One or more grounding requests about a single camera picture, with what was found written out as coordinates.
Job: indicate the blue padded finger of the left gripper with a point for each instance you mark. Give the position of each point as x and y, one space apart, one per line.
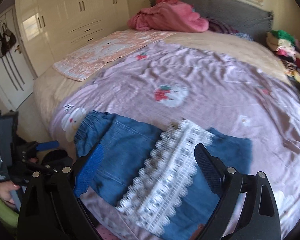
45 146

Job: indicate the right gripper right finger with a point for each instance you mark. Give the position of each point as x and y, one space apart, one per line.
212 169

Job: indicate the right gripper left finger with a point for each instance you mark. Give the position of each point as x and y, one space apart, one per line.
85 168

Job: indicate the blue denim pants lace trim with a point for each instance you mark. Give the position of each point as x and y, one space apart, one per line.
148 184

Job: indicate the left hand red nails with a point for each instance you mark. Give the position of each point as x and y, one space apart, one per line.
5 193

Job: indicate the white panel door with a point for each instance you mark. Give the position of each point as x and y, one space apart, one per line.
16 75

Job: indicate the pink printed duvet cover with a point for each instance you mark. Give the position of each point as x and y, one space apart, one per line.
164 84

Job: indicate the hanging handbags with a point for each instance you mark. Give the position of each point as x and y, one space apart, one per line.
7 40

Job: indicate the cream built-in wardrobe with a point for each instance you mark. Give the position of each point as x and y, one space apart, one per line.
51 29

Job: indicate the stack of folded clothes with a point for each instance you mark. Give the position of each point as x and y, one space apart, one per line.
287 49

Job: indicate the striped purple cloth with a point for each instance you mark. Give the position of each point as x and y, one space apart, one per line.
220 27

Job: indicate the grey padded headboard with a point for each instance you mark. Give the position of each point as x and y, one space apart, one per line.
241 16

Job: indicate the pink crumpled blanket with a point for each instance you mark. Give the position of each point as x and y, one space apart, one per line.
169 15

